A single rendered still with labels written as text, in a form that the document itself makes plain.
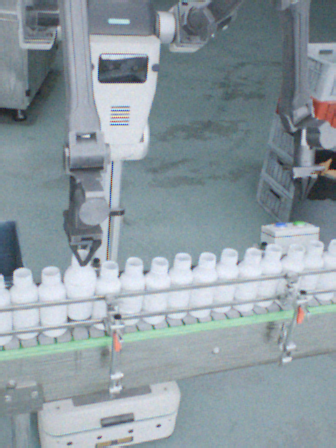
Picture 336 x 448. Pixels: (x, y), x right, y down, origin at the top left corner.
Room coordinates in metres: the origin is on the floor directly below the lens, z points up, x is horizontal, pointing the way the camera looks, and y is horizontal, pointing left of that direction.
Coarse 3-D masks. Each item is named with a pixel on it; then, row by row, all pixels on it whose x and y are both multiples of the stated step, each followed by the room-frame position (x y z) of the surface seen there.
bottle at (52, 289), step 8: (48, 272) 0.96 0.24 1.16; (56, 272) 0.96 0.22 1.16; (48, 280) 0.93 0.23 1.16; (56, 280) 0.94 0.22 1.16; (40, 288) 0.94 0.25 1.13; (48, 288) 0.93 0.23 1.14; (56, 288) 0.93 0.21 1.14; (64, 288) 0.95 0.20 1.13; (40, 296) 0.93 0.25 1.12; (48, 296) 0.92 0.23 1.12; (56, 296) 0.92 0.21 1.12; (64, 296) 0.94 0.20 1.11; (40, 312) 0.93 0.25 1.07; (48, 312) 0.92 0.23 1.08; (56, 312) 0.92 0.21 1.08; (64, 312) 0.94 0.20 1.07; (40, 320) 0.93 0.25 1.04; (48, 320) 0.92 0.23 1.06; (56, 320) 0.92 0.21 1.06; (64, 320) 0.94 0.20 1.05; (48, 336) 0.92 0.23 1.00; (56, 336) 0.92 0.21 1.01
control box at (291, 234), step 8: (288, 224) 1.39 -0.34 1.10; (264, 232) 1.35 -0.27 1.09; (272, 232) 1.32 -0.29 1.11; (280, 232) 1.31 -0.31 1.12; (288, 232) 1.32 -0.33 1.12; (296, 232) 1.33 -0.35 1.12; (304, 232) 1.34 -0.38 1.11; (312, 232) 1.35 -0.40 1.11; (264, 240) 1.34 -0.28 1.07; (272, 240) 1.31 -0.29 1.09; (280, 240) 1.30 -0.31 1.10; (288, 240) 1.31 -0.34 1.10; (296, 240) 1.32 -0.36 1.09; (304, 240) 1.33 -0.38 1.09; (288, 248) 1.31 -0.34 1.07
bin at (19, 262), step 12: (0, 228) 1.44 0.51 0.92; (12, 228) 1.46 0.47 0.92; (0, 240) 1.44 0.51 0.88; (12, 240) 1.46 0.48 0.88; (0, 252) 1.44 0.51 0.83; (12, 252) 1.46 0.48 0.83; (0, 264) 1.44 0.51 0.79; (12, 264) 1.46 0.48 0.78; (24, 264) 1.24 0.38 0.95; (12, 276) 1.45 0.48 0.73
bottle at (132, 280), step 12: (132, 264) 1.04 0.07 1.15; (120, 276) 1.02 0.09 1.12; (132, 276) 1.00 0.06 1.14; (144, 276) 1.03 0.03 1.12; (132, 288) 0.99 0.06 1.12; (144, 288) 1.02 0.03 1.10; (120, 300) 1.00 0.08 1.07; (132, 300) 0.99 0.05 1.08; (120, 312) 1.00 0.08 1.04; (132, 312) 0.99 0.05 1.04; (132, 324) 1.00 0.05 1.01
